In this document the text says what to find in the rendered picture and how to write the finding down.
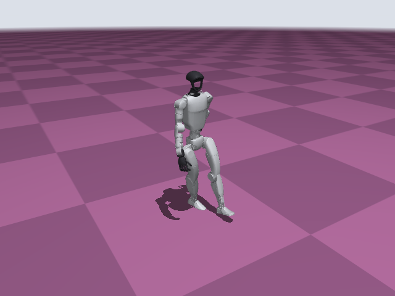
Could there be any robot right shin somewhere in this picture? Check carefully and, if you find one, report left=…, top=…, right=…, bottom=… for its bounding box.
left=185, top=176, right=198, bottom=202

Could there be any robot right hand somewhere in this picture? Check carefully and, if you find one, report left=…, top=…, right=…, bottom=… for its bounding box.
left=177, top=149, right=192, bottom=172

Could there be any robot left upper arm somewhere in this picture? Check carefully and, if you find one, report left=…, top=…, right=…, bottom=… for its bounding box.
left=204, top=92, right=213, bottom=118

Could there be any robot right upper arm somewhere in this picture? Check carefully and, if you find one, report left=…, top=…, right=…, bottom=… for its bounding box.
left=174, top=98, right=187, bottom=133

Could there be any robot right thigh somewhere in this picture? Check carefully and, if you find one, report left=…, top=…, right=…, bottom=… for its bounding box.
left=183, top=144, right=199, bottom=183

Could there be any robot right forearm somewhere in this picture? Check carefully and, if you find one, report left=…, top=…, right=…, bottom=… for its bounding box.
left=174, top=125, right=183, bottom=155

